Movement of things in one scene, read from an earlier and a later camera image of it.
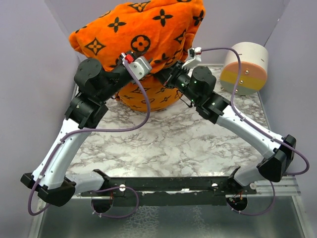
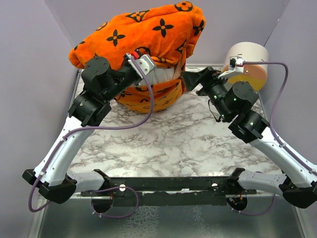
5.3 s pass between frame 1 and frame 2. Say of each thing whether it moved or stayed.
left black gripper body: stayed
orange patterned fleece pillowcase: moved
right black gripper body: moved
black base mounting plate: stayed
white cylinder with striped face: stayed
